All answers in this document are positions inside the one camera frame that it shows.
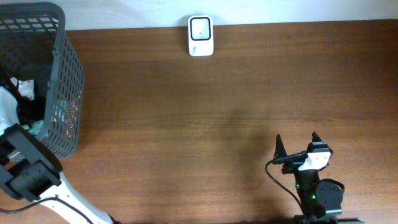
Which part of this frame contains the grey plastic mesh basket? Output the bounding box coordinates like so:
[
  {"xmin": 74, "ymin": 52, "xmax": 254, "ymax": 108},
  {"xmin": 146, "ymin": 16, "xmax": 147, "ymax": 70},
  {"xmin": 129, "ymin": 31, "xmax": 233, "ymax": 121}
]
[{"xmin": 1, "ymin": 2, "xmax": 85, "ymax": 159}]

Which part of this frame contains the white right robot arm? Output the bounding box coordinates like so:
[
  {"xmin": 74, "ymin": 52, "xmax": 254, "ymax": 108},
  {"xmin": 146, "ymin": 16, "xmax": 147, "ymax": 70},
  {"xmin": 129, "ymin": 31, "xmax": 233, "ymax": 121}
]
[{"xmin": 265, "ymin": 132, "xmax": 363, "ymax": 223}]

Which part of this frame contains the white cream tube gold cap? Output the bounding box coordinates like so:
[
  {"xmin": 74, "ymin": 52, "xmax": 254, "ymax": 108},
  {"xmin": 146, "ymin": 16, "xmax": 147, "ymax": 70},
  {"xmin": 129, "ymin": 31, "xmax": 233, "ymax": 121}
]
[{"xmin": 0, "ymin": 86, "xmax": 20, "ymax": 135}]

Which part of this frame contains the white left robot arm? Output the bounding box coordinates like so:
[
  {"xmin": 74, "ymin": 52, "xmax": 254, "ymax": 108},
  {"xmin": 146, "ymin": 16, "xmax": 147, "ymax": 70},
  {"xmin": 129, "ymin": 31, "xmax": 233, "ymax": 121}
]
[{"xmin": 1, "ymin": 124, "xmax": 118, "ymax": 224}]

